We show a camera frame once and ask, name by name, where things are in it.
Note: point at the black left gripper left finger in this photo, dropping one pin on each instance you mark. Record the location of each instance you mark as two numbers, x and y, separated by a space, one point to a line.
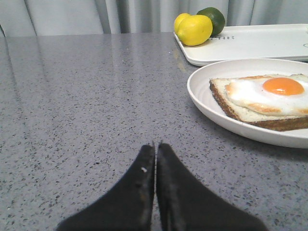
127 206

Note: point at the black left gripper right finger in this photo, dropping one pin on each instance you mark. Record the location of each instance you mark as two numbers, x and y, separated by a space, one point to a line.
185 204

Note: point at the white round plate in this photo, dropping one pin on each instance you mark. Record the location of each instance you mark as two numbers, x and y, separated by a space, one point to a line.
199 90

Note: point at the bottom bread slice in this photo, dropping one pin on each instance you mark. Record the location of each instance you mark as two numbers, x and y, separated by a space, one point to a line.
243 114

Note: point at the white bear tray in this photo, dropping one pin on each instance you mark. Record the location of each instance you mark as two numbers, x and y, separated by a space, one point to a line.
289 42

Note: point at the fried egg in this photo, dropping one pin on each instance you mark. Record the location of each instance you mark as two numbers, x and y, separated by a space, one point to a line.
271 95

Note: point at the front yellow lemon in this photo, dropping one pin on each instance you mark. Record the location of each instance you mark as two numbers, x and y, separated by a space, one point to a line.
194 30

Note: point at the yellow lemon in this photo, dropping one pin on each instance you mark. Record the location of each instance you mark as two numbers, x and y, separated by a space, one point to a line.
194 30
178 20

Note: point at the rear yellow lemon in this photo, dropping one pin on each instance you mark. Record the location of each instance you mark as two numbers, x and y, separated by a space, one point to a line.
178 20

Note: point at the green lime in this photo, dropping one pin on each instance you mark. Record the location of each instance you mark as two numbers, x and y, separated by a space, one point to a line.
217 18

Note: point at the grey curtain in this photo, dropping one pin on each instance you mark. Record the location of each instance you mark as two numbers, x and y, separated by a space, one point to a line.
24 18

